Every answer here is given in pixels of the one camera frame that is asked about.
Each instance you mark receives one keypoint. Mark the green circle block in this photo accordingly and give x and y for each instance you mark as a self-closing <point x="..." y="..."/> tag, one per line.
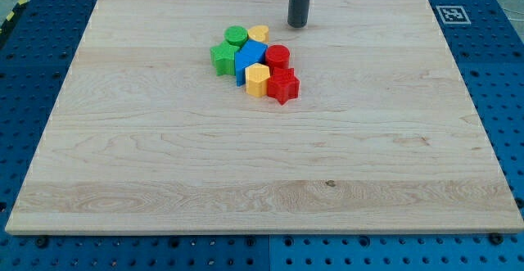
<point x="236" y="35"/>

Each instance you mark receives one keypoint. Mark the red star block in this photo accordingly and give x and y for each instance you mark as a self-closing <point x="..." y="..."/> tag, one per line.
<point x="283" y="85"/>

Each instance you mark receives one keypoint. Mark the yellow hexagon block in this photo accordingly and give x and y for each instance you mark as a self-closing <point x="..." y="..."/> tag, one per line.
<point x="257" y="76"/>

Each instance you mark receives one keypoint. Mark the red cylinder block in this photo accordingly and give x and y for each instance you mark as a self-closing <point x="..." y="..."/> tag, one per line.
<point x="277" y="56"/>

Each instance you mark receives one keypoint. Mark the blue cube block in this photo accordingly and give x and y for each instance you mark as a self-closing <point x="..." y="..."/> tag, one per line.
<point x="252" y="52"/>

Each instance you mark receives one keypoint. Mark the green star block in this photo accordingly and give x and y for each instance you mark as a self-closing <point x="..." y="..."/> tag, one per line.
<point x="223" y="58"/>

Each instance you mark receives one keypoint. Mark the yellow heart block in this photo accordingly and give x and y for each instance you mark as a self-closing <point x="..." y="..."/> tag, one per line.
<point x="259" y="33"/>

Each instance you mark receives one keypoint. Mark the light wooden board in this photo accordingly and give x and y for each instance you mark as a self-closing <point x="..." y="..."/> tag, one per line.
<point x="146" y="139"/>

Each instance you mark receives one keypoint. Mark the white fiducial marker tag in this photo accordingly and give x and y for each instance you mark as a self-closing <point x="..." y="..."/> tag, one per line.
<point x="453" y="15"/>

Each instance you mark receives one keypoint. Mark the yellow black hazard tape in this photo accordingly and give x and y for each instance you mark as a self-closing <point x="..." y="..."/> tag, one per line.
<point x="12" y="17"/>

